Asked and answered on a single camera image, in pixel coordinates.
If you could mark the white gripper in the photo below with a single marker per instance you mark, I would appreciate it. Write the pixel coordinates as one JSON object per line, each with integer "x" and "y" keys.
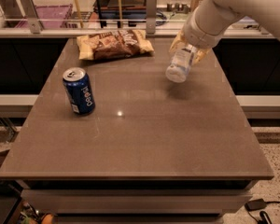
{"x": 202, "y": 34}

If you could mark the clear plastic water bottle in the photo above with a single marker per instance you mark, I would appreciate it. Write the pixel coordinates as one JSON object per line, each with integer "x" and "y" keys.
{"x": 181, "y": 63}

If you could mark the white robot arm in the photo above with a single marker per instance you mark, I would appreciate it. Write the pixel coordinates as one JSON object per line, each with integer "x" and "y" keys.
{"x": 209, "y": 21}

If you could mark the brown yellow snack bag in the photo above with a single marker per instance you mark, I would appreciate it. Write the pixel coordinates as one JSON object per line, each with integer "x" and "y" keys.
{"x": 113, "y": 45}

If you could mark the blue Pepsi soda can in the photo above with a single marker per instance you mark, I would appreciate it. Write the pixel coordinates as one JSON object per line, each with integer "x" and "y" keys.
{"x": 78, "y": 89}

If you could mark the purple plastic crate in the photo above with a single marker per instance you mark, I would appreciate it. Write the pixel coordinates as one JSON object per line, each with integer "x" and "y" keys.
{"x": 54, "y": 17}

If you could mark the black power adapter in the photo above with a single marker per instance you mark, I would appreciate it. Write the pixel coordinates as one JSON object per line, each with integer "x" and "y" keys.
{"x": 255, "y": 205}

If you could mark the grey table base drawer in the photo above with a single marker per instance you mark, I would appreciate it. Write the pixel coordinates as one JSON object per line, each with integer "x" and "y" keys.
{"x": 138, "y": 206}

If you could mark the middle metal railing bracket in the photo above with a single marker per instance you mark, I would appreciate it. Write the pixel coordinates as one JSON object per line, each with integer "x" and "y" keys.
{"x": 151, "y": 17}

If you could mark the metal railing bracket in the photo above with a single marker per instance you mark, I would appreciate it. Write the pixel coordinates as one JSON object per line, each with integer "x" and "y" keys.
{"x": 151, "y": 17}
{"x": 33, "y": 21}

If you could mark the left metal railing bracket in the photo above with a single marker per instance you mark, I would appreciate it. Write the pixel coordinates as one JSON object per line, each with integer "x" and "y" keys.
{"x": 33, "y": 21}

